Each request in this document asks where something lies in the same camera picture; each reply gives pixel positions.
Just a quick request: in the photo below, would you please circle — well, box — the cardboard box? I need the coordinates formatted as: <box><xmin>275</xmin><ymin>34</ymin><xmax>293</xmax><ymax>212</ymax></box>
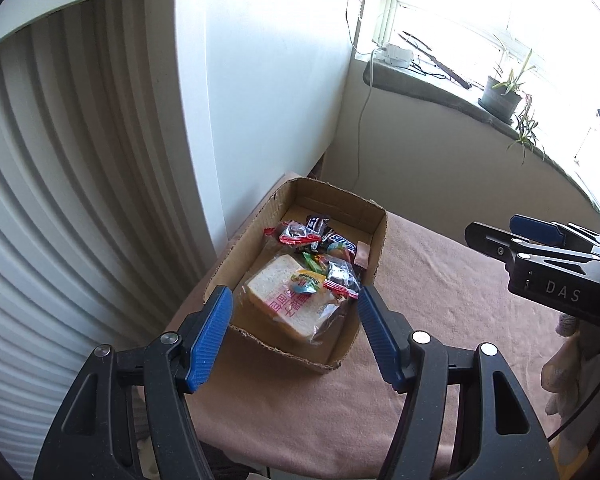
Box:
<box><xmin>202</xmin><ymin>176</ymin><xmax>388</xmax><ymax>375</ymax></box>

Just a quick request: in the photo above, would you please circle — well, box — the chocolate bar blue white label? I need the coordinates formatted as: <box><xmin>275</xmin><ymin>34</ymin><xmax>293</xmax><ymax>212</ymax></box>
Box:
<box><xmin>305</xmin><ymin>214</ymin><xmax>334</xmax><ymax>235</ymax></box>

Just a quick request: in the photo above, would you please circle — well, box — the white ribbed panel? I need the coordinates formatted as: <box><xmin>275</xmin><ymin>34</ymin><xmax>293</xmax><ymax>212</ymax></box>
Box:
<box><xmin>0</xmin><ymin>0</ymin><xmax>216</xmax><ymax>461</ymax></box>

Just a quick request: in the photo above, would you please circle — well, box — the beige hanging cable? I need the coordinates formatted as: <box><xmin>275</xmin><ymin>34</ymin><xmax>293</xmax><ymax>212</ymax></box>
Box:
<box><xmin>344</xmin><ymin>0</ymin><xmax>376</xmax><ymax>56</ymax></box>

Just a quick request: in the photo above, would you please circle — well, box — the brown chocolate bar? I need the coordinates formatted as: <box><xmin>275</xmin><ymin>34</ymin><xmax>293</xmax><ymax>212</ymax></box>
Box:
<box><xmin>325</xmin><ymin>231</ymin><xmax>359</xmax><ymax>257</ymax></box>

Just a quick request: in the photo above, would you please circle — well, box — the red-trimmed clear candy packet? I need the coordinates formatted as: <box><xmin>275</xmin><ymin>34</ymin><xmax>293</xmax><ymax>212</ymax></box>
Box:
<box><xmin>322</xmin><ymin>260</ymin><xmax>362</xmax><ymax>301</ymax></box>
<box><xmin>265</xmin><ymin>220</ymin><xmax>323</xmax><ymax>251</ymax></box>

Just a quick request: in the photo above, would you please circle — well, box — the thin black cable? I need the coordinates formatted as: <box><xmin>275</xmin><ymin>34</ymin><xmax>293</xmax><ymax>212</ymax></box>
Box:
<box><xmin>410</xmin><ymin>57</ymin><xmax>456</xmax><ymax>81</ymax></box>

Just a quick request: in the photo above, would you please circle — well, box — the person's right hand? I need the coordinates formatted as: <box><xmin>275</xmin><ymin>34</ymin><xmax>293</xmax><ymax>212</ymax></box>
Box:
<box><xmin>540</xmin><ymin>312</ymin><xmax>600</xmax><ymax>416</ymax></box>

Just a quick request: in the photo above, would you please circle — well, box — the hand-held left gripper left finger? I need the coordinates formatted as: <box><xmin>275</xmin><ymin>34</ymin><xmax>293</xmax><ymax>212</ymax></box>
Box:
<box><xmin>32</xmin><ymin>285</ymin><xmax>235</xmax><ymax>480</ymax></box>

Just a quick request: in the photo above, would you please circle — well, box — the bagged bread slice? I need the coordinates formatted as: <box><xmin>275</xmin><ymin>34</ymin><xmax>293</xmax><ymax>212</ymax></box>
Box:
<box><xmin>242</xmin><ymin>254</ymin><xmax>353</xmax><ymax>345</ymax></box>

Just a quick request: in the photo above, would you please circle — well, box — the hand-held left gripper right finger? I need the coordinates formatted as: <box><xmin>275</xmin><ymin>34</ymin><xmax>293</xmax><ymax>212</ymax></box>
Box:
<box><xmin>357</xmin><ymin>285</ymin><xmax>551</xmax><ymax>480</ymax></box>

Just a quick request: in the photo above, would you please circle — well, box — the pink table cloth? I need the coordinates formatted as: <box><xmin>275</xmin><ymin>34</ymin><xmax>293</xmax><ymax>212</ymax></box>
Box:
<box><xmin>167</xmin><ymin>210</ymin><xmax>581</xmax><ymax>466</ymax></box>

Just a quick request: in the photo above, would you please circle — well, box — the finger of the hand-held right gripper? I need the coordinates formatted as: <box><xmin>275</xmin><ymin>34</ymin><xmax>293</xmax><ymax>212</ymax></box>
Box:
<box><xmin>464</xmin><ymin>221</ymin><xmax>600</xmax><ymax>268</ymax></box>
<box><xmin>510</xmin><ymin>214</ymin><xmax>600</xmax><ymax>251</ymax></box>

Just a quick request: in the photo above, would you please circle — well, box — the potted spider plant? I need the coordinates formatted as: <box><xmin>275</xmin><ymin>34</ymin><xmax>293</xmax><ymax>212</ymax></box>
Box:
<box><xmin>477</xmin><ymin>35</ymin><xmax>548</xmax><ymax>163</ymax></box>

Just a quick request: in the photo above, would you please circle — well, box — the ring light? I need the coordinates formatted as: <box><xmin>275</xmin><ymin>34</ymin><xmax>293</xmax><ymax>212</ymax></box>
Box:
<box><xmin>397</xmin><ymin>30</ymin><xmax>473</xmax><ymax>91</ymax></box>

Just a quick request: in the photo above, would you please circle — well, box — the white window frame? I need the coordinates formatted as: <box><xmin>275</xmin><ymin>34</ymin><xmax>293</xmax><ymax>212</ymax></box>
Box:
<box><xmin>370</xmin><ymin>0</ymin><xmax>600</xmax><ymax>111</ymax></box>

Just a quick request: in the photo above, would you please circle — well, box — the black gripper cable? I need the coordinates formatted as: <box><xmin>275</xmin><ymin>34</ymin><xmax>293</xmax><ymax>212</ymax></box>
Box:
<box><xmin>545</xmin><ymin>407</ymin><xmax>600</xmax><ymax>443</ymax></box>

